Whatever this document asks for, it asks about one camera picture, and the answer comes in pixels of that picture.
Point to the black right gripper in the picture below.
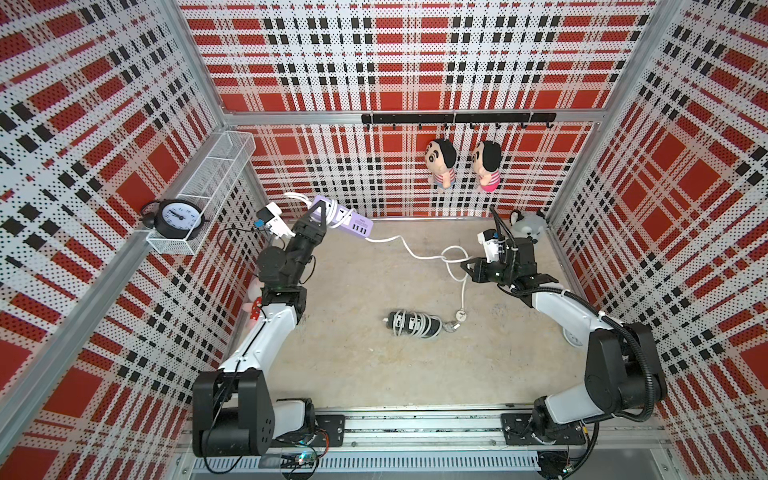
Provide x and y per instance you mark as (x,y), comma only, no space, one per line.
(477,274)

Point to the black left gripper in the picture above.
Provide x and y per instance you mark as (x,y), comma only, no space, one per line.
(309,231)

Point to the purple power strip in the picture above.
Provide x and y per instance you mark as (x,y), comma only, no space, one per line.
(343,218)

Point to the black power strip with cord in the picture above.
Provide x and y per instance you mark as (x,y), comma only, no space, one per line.
(419,325)

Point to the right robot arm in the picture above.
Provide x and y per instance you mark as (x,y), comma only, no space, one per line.
(622,377)

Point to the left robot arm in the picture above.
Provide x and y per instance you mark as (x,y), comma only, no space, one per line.
(233,414)

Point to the grey white husky plush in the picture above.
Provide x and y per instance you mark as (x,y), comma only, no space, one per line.
(528,225)

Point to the pink skirt hanging doll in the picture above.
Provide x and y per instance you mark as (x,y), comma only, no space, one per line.
(486,161)

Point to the white alarm clock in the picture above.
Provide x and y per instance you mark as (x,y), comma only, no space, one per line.
(577,340)

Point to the blue shorts hanging doll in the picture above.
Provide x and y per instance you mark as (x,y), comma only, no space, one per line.
(440,160)

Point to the pink plush red dress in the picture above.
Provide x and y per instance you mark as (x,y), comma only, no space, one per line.
(253,305)

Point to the black alarm clock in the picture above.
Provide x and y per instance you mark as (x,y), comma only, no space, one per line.
(174,219)

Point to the green circuit board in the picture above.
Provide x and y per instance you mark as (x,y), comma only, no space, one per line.
(288,461)

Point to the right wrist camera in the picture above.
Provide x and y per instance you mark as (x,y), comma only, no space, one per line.
(494,246)

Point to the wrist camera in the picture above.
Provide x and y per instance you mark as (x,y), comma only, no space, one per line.
(494,246)
(269,219)

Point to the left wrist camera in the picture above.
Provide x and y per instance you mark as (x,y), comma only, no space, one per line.
(269,219)

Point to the white wire shelf basket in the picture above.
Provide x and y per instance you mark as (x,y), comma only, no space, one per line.
(207,181)

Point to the black hook rail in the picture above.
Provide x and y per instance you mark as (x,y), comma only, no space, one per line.
(522,118)

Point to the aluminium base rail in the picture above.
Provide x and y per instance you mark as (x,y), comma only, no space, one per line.
(373,443)

